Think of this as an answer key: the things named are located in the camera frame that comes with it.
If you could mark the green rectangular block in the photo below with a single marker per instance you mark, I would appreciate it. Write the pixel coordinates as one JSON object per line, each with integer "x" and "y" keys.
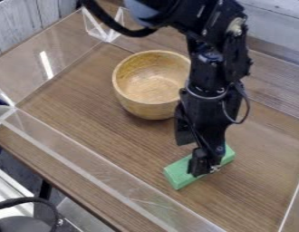
{"x": 175, "y": 171}

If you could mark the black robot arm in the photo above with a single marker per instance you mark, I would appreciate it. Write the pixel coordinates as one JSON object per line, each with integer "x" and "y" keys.
{"x": 213, "y": 25}

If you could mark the black table leg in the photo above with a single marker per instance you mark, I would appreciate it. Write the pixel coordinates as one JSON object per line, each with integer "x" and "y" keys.
{"x": 45, "y": 190}

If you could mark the brown wooden bowl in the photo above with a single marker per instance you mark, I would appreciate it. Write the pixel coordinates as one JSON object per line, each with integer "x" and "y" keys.
{"x": 146, "y": 80}

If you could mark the clear acrylic corner bracket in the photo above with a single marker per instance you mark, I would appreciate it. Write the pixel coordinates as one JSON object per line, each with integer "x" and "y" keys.
{"x": 97, "y": 29}

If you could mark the clear acrylic tray wall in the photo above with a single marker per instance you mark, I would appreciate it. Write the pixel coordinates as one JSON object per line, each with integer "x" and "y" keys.
{"x": 67, "y": 130}

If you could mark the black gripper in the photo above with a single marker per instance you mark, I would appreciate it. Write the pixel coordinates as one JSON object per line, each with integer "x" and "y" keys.
{"x": 202, "y": 117}

